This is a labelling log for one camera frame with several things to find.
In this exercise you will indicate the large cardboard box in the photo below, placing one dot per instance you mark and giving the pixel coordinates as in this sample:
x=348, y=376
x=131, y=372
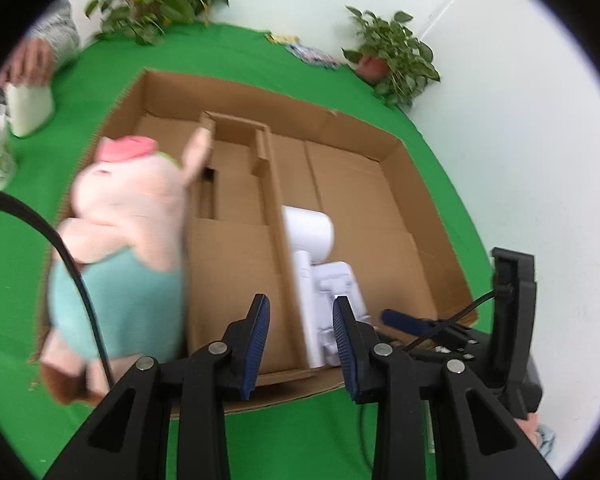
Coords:
x=355, y=185

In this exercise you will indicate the pink plush pig toy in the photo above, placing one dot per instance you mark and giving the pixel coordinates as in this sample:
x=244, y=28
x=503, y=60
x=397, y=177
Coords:
x=130, y=220

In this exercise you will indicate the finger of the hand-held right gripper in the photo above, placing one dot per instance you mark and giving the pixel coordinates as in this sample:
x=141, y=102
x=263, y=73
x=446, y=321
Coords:
x=405, y=321

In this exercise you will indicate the leafy green potted plant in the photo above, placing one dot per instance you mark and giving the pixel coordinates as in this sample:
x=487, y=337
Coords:
x=150, y=0

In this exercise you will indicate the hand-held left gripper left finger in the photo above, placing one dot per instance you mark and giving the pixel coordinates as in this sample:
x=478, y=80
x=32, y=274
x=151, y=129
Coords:
x=255, y=345

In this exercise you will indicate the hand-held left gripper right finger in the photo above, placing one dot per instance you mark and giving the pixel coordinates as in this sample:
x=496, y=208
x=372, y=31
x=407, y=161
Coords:
x=342, y=350

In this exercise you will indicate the white mug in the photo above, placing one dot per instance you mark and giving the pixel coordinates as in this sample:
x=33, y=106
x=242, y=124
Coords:
x=27, y=110

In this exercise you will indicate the brown cardboard insert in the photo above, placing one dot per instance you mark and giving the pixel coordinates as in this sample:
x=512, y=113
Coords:
x=230, y=285

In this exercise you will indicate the person's right hand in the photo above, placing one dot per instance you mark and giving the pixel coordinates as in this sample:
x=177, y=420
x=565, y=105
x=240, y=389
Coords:
x=530, y=425

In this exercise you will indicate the white plastic stand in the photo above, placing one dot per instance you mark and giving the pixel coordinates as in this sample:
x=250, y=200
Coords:
x=336, y=275

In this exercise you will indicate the yellow packet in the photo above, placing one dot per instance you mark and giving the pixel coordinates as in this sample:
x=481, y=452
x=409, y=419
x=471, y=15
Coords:
x=282, y=38

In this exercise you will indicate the red pot green plant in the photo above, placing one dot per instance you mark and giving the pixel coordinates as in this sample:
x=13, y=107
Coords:
x=395, y=55

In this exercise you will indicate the blue patterned packet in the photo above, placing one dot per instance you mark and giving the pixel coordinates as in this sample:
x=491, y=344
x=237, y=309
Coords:
x=312, y=55

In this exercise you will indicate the white hair dryer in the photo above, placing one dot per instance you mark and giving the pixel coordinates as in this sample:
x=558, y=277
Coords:
x=307, y=235

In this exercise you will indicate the green table cloth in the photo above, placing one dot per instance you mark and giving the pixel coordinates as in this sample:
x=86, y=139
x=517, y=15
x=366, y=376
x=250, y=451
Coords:
x=30, y=260

